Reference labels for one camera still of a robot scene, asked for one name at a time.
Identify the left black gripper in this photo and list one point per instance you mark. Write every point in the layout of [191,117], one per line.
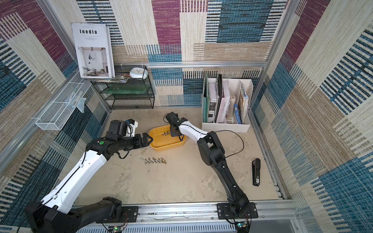
[139,143]

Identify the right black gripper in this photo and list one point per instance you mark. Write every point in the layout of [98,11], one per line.
[176,130]

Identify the yellow plastic storage box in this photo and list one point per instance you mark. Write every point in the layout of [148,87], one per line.
[161,142]

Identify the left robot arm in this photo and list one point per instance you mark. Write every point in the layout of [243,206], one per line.
[55,212]

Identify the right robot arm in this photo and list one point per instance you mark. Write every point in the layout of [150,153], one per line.
[213,154]

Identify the white file organizer box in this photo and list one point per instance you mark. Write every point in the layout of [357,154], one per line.
[234,91]

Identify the green folder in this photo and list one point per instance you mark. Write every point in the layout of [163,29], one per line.
[205,100]

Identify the black binder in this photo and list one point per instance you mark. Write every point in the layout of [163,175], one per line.
[219,94]

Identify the blue book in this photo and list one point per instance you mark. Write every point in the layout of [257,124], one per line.
[237,114]

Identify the white round clock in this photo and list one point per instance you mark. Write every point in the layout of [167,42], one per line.
[139,73]

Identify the black stapler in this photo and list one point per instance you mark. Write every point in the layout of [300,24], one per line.
[256,165]

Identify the Inedia white magazine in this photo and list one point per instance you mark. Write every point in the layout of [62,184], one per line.
[94,50]

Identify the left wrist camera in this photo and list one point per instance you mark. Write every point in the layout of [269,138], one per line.
[131,127]

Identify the black wire shelf rack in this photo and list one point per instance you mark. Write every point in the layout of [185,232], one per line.
[124,92]

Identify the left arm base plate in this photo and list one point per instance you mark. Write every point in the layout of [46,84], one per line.
[126,214]

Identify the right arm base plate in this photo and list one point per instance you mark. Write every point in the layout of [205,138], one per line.
[228,211]

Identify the white wire wall basket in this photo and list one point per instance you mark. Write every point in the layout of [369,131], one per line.
[59,111]

